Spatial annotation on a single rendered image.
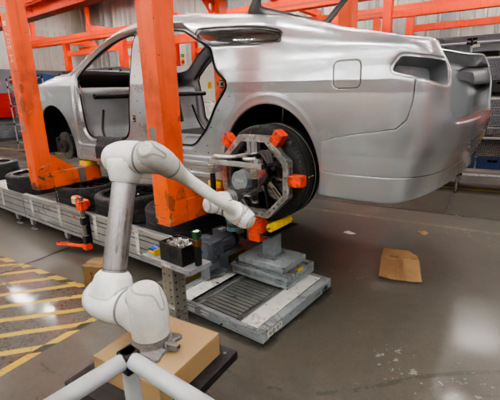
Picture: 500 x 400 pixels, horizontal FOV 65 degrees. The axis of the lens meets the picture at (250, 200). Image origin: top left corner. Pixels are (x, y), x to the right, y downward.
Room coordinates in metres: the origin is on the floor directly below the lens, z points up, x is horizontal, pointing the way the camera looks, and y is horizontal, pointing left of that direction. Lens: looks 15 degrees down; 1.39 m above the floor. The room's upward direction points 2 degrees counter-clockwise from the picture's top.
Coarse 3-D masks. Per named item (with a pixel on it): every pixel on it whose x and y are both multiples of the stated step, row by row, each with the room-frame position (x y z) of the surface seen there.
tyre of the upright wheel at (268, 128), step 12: (240, 132) 2.70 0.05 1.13; (252, 132) 2.63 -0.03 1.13; (264, 132) 2.57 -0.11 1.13; (288, 132) 2.55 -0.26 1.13; (300, 132) 2.64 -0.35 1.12; (288, 144) 2.46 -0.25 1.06; (300, 144) 2.50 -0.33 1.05; (312, 144) 2.60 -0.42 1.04; (300, 156) 2.42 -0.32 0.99; (312, 156) 2.52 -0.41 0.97; (300, 168) 2.41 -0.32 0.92; (312, 168) 2.49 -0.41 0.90; (312, 180) 2.48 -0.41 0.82; (300, 192) 2.41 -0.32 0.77; (288, 204) 2.46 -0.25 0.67; (300, 204) 2.47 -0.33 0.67; (276, 216) 2.52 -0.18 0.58
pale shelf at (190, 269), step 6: (144, 258) 2.21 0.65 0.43; (150, 258) 2.18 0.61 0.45; (156, 258) 2.17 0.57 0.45; (162, 264) 2.11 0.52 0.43; (168, 264) 2.08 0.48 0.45; (174, 264) 2.07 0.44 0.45; (192, 264) 2.06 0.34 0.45; (204, 264) 2.06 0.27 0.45; (210, 264) 2.09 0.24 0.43; (174, 270) 2.05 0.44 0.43; (180, 270) 2.01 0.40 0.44; (186, 270) 1.99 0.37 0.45; (192, 270) 1.99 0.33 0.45; (198, 270) 2.02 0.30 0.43
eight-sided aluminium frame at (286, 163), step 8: (240, 136) 2.58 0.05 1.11; (248, 136) 2.55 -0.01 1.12; (256, 136) 2.51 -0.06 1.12; (264, 136) 2.47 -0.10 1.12; (232, 144) 2.64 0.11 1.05; (240, 144) 2.65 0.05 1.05; (272, 144) 2.43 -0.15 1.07; (232, 152) 2.65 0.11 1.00; (272, 152) 2.43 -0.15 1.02; (280, 152) 2.41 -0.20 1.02; (280, 160) 2.40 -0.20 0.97; (288, 160) 2.39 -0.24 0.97; (224, 168) 2.69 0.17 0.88; (232, 168) 2.72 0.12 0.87; (288, 168) 2.37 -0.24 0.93; (224, 176) 2.69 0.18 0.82; (224, 184) 2.69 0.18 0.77; (232, 184) 2.71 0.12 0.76; (288, 192) 2.37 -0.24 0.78; (240, 200) 2.66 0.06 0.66; (280, 200) 2.40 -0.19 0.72; (288, 200) 2.40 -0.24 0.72; (248, 208) 2.58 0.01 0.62; (256, 208) 2.57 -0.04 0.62; (272, 208) 2.44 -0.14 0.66; (280, 208) 2.46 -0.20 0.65; (264, 216) 2.47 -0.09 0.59; (272, 216) 2.50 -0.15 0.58
